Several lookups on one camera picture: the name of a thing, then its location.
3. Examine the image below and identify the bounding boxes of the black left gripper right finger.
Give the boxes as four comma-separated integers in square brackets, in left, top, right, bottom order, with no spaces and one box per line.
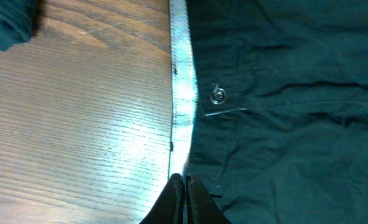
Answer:
[186,174,231,224]

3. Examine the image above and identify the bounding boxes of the folded black cloth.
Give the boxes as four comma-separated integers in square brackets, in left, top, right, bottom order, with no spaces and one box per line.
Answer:
[0,0,38,51]

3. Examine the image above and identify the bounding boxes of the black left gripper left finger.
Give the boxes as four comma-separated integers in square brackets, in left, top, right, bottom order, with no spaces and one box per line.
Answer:
[140,174,184,224]

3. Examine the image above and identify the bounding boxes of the black shorts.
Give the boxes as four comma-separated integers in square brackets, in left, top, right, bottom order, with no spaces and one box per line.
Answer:
[169,0,368,223]

